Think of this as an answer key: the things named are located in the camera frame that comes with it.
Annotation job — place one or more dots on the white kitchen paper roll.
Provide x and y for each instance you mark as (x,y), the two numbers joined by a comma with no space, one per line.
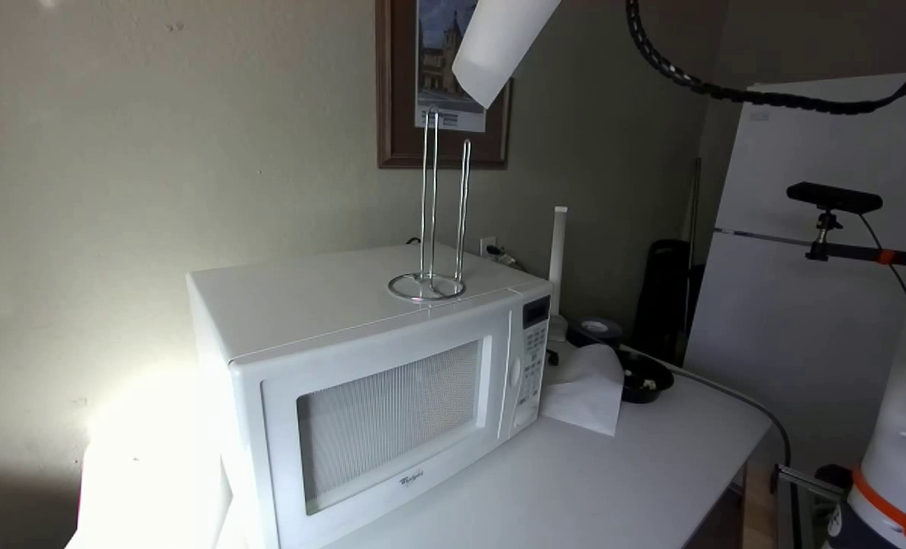
(502,47)

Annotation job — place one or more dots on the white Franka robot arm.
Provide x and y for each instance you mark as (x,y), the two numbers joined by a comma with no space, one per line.
(904,445)

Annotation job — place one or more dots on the grey tape roll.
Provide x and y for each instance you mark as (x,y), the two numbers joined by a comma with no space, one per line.
(600,329)

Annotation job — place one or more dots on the clear glass on microwave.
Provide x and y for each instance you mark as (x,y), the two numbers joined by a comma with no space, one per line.
(428,287)

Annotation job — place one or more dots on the white microwave oven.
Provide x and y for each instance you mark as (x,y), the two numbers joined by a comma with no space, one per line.
(370,407)

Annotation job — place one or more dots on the loose white paper towel sheet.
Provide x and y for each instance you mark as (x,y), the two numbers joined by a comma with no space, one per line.
(589,390)

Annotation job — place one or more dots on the white refrigerator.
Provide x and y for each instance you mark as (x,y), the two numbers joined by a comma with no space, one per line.
(806,336)

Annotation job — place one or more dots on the wooden robot mounting table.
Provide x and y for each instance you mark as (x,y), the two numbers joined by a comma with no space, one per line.
(759,508)

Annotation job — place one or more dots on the brown wooden picture frame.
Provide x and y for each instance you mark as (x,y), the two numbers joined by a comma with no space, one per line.
(393,102)

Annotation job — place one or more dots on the printed paper in frame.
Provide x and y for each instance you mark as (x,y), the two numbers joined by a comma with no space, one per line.
(437,63)

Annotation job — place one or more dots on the black camera on stand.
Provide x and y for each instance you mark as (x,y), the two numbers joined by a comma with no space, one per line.
(834,195)

